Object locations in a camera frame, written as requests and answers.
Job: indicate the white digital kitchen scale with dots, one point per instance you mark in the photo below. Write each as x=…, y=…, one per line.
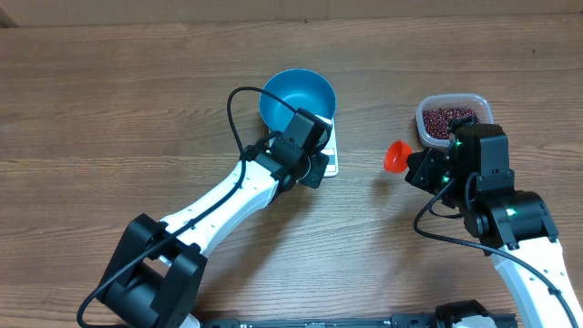
x=331, y=149

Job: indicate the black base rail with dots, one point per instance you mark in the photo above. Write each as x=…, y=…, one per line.
x=461, y=314

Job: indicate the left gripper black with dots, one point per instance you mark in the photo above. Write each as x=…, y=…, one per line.
x=315, y=180

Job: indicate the red beans in container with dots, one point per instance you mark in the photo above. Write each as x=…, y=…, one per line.
x=436, y=120

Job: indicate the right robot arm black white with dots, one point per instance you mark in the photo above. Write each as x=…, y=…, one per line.
x=512, y=227

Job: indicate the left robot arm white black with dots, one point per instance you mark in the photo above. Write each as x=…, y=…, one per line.
x=153, y=277

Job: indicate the blue bowl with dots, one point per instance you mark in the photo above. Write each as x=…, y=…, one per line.
x=299, y=88

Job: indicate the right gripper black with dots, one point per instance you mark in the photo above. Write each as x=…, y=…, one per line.
x=424, y=169

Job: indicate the orange measuring scoop blue handle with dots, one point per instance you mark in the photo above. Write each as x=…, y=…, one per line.
x=395, y=159

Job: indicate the clear plastic container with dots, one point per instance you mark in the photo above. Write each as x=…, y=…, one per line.
x=459, y=100

